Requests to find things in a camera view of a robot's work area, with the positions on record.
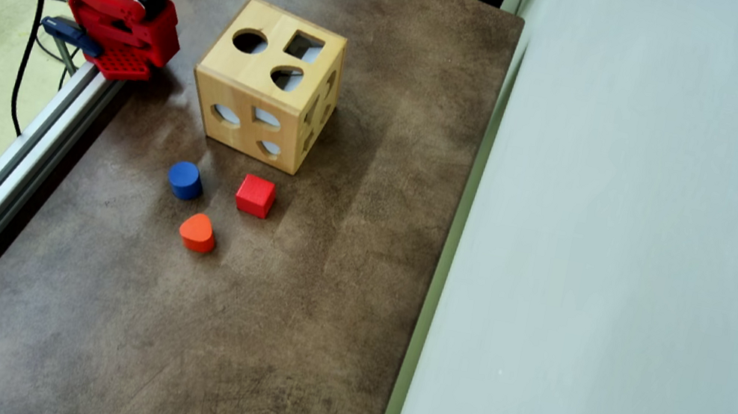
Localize black camera cable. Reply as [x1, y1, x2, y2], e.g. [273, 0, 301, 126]
[0, 0, 48, 138]

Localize orange rounded block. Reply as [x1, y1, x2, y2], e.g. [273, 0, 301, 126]
[175, 209, 221, 256]

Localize red cube block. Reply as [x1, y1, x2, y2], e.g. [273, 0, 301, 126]
[232, 172, 280, 221]

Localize wooden shape sorter box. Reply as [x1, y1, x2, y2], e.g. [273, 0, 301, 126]
[179, 0, 354, 182]

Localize blue cylinder block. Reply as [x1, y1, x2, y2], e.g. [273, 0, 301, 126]
[164, 158, 208, 204]

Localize blue table clamp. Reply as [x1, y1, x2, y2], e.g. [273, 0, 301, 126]
[33, 13, 107, 80]

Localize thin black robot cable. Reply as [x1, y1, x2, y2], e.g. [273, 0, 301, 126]
[24, 23, 82, 96]

